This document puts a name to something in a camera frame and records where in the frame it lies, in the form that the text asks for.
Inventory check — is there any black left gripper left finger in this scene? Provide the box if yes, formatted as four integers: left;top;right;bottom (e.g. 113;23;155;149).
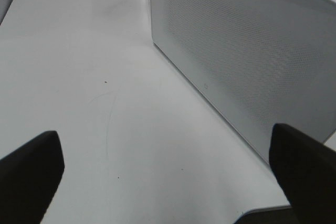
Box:
1;131;65;223

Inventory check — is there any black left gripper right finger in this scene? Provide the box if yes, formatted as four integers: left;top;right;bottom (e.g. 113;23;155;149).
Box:
269;123;335;223

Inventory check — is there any white microwave door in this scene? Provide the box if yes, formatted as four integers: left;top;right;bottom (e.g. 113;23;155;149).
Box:
151;0;335;161

